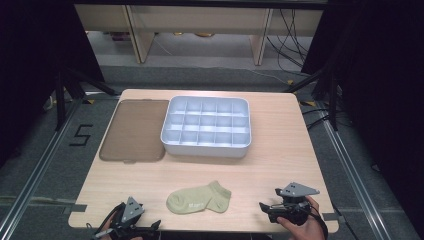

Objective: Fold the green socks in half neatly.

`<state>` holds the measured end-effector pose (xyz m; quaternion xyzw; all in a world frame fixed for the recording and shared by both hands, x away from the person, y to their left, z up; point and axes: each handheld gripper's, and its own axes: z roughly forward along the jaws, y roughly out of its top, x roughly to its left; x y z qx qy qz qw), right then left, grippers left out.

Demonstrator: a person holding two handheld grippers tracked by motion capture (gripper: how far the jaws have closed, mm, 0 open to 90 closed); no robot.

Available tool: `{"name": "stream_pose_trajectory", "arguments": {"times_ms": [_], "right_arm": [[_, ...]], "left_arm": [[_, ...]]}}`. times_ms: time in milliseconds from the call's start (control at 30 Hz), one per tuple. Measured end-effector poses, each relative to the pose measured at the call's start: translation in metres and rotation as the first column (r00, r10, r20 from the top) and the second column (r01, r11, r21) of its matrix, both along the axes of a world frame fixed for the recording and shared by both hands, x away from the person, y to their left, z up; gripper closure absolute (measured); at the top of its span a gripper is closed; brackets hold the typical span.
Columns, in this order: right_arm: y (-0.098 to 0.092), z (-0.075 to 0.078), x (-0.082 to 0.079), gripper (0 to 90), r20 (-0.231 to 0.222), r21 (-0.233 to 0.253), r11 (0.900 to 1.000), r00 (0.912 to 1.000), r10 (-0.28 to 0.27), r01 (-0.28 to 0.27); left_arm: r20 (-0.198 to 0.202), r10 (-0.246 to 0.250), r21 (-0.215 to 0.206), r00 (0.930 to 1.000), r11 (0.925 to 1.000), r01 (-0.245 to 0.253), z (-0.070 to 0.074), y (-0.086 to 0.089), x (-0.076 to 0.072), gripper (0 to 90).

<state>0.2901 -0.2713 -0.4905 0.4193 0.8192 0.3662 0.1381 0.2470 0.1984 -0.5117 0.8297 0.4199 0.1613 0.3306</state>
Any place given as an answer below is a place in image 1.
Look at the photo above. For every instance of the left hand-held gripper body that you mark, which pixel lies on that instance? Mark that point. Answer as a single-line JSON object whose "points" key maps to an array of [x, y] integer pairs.
{"points": [[131, 210]]}

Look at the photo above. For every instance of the black metal stand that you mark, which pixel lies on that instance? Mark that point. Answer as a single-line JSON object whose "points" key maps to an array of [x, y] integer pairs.
{"points": [[333, 100], [60, 100]]}

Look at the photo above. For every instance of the aluminium floor rail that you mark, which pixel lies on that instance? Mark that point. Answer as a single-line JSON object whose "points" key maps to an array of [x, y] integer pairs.
{"points": [[350, 166], [36, 166]]}

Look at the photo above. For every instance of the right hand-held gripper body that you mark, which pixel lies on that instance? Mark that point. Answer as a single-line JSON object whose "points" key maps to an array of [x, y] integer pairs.
{"points": [[293, 206]]}

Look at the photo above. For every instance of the black curtain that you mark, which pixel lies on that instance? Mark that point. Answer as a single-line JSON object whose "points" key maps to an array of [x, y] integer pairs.
{"points": [[383, 83], [33, 66]]}

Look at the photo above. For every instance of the white divided storage box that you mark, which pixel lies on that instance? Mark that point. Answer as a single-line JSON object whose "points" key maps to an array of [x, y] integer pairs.
{"points": [[206, 125]]}

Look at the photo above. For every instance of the brown translucent box lid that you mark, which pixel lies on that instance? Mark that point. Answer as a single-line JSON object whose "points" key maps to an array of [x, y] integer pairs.
{"points": [[135, 131]]}

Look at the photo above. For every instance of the person's left hand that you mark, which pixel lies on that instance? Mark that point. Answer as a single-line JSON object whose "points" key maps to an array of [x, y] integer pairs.
{"points": [[107, 232]]}

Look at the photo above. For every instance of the light green sock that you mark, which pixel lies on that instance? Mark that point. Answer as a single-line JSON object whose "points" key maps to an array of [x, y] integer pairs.
{"points": [[200, 200]]}

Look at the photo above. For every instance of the person's right hand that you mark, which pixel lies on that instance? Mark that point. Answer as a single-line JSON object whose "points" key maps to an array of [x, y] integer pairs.
{"points": [[306, 230]]}

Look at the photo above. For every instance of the grey tape strip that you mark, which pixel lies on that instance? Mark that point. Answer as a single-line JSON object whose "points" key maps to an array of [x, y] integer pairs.
{"points": [[75, 208], [330, 216]]}

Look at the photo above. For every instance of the light wooden desk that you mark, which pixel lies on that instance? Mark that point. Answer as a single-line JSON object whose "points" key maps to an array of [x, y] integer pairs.
{"points": [[200, 16]]}

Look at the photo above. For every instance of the yellow round object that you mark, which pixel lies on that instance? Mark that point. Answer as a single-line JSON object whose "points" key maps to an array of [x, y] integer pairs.
{"points": [[204, 34]]}

